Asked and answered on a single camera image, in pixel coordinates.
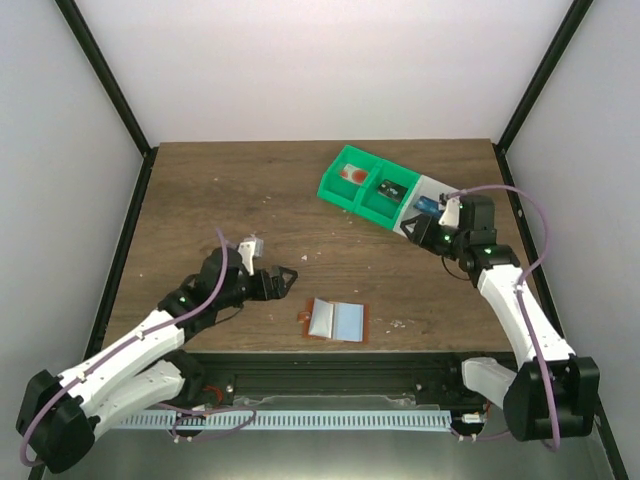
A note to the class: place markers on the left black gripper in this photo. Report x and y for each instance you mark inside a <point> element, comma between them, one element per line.
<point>279,292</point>

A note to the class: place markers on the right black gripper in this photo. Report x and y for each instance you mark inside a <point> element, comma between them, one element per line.
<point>422,234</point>

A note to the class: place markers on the brown leather card holder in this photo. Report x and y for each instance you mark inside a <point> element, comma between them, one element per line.
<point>335,321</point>

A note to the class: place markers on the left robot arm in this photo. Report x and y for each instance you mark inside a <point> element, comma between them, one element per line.
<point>63,415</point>

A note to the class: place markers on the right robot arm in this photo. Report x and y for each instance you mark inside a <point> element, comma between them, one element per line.
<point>552,393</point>

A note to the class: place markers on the black card in bin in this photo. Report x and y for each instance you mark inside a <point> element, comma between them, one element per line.
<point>392,190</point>

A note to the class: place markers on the red white card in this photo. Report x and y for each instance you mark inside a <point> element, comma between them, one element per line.
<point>354,174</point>

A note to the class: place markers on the green bin middle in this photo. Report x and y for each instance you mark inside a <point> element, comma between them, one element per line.
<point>376,208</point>

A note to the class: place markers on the green bin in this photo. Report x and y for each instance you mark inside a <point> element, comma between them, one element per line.
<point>376,208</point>
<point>343,182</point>

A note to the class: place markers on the white bin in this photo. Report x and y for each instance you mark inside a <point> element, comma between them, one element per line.
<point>425,187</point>

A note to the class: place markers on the green bin far left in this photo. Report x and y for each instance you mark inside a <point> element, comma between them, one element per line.
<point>343,182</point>

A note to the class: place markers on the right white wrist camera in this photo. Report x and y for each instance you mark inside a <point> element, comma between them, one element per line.
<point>450,210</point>

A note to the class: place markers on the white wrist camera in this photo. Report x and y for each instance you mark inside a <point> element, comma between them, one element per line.
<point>450,210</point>
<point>250,248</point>

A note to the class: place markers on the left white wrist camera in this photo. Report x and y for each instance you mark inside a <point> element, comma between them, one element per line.
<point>250,248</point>

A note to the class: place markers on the black aluminium frame rail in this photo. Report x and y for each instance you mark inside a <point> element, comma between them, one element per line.
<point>425,378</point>

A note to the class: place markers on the light blue slotted cable duct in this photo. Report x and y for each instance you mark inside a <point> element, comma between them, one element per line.
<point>293,420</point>

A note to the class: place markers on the left black frame post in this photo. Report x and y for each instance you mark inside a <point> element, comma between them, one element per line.
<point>93,53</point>

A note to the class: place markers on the black frame post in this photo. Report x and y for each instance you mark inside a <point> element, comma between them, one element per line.
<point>93,53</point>
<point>565,32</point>

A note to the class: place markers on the right black frame post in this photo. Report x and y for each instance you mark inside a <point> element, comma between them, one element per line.
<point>565,32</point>

